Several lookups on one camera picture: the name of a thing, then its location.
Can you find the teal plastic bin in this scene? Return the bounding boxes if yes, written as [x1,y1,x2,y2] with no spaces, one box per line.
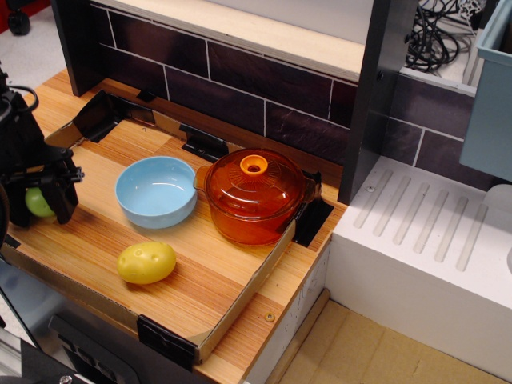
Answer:
[460,1,511,181]

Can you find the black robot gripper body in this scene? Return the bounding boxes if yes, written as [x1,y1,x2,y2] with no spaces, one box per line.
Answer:
[1,71,84,186]

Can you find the yellow plastic potato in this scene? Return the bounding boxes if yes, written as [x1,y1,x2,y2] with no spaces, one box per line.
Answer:
[117,242,177,285]

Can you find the light blue bowl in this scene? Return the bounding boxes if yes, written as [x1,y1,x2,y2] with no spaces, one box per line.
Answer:
[114,156,198,230]

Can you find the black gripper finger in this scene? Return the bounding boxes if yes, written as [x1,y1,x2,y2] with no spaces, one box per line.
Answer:
[6,184,32,227]
[39,159,79,224]

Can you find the brass screw washer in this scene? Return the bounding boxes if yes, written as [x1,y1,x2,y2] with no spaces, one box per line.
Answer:
[264,313,275,322]

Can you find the tangled black cables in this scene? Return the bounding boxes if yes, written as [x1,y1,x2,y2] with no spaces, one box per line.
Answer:
[404,0,487,74]

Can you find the orange glass pot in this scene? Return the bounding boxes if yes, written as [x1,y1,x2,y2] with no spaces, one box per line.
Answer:
[194,162,316,246]

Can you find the cardboard fence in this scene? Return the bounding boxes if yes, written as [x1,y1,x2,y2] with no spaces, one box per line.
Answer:
[0,90,335,371]

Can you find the white sink drainboard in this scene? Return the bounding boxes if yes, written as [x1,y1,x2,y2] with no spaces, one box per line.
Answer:
[326,158,511,380]

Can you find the light wooden shelf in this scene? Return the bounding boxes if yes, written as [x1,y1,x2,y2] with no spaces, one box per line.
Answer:
[100,1,365,82]

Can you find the dark grey vertical post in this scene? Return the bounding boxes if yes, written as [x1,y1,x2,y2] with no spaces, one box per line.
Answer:
[338,0,418,205]

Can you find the orange glass pot lid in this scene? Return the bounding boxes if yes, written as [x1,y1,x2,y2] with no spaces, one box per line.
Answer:
[198,149,307,220]

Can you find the green plastic pear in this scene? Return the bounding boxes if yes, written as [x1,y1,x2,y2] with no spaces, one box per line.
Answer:
[25,187,55,218]

